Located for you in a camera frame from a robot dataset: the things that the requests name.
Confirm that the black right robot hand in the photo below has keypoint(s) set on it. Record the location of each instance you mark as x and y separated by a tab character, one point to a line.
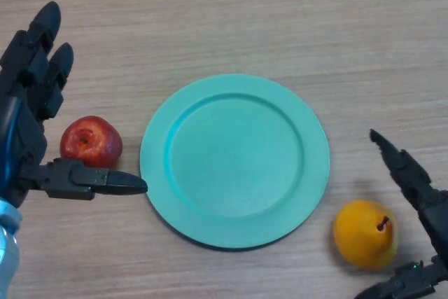
434	215

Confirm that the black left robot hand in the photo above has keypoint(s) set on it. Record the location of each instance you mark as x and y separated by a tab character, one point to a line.
29	82

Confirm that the yellow pear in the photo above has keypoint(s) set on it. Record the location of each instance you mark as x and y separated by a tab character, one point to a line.
360	236

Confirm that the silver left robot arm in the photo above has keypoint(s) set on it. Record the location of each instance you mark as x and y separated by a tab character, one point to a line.
7	253

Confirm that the teal round plate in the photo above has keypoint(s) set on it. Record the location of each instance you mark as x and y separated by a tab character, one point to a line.
234	162

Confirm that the red apple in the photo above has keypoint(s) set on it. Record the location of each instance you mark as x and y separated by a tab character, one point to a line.
91	139

